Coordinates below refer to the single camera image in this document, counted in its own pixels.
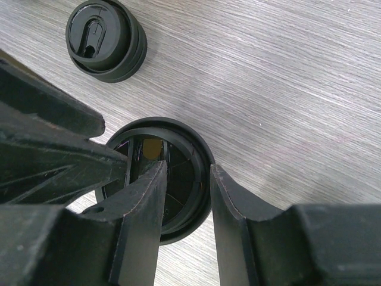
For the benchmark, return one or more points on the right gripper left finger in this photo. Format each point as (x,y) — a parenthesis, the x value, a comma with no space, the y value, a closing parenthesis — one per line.
(114,242)

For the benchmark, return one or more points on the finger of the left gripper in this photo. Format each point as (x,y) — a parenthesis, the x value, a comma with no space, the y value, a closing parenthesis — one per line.
(42,165)
(29,93)

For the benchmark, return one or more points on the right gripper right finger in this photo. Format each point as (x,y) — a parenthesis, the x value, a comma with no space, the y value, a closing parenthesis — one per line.
(307,244)

